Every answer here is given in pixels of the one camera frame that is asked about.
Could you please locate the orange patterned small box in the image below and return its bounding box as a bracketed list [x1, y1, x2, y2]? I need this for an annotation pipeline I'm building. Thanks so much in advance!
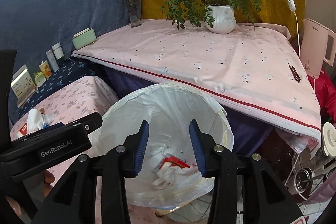
[39, 60, 52, 79]

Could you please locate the green tissue box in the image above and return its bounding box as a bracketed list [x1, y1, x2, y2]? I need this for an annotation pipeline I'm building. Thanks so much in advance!
[72, 28, 96, 50]

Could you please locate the white jar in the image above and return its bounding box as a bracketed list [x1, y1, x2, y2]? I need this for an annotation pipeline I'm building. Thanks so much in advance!
[52, 43, 64, 60]

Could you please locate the person's left hand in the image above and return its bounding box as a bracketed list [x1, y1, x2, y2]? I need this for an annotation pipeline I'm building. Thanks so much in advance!
[4, 169, 57, 217]

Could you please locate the pink electric kettle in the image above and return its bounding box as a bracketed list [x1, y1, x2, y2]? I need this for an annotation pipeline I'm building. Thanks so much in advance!
[299, 18, 335, 79]

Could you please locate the pink floral tablecloth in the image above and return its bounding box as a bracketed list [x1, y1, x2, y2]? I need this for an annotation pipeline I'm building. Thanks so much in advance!
[10, 75, 172, 224]

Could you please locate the black hair clip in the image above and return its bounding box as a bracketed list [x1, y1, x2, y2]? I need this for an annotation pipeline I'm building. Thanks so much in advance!
[288, 65, 301, 83]

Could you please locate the white tissue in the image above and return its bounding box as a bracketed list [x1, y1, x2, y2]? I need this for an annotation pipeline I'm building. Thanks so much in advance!
[27, 109, 54, 134]

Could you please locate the white plastic wrapper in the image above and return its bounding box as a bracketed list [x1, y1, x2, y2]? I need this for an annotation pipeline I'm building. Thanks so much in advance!
[152, 162, 198, 189]

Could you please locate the red cloth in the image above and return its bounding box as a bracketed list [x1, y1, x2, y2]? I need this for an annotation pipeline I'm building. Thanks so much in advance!
[308, 69, 335, 123]

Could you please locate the pink dotted bed cover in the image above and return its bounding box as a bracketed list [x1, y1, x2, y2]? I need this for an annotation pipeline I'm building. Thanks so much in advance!
[73, 19, 321, 141]

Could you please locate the blue grey blanket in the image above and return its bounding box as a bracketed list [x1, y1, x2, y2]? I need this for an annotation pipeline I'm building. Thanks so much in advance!
[0, 0, 140, 130]

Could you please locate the red white paper cup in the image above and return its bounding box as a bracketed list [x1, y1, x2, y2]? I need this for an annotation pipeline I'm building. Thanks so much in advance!
[17, 123, 28, 138]

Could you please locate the navy floral cloth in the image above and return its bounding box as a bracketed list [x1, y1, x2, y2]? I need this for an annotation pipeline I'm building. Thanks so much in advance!
[19, 58, 100, 118]

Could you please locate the white cord with switch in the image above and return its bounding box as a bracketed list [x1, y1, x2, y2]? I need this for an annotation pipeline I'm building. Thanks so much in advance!
[275, 0, 301, 57]

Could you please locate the green small packet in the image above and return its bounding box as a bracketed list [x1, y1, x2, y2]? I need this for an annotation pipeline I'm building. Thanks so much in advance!
[34, 72, 47, 87]

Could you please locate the white-lined trash bin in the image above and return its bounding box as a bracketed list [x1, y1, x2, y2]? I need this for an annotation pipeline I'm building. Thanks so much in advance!
[88, 83, 234, 223]

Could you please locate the tall white bottle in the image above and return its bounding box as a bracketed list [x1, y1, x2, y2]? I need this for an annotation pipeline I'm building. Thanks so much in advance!
[46, 50, 59, 72]

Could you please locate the white open gift box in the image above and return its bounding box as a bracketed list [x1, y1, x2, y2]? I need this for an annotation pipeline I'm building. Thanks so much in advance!
[11, 64, 35, 108]

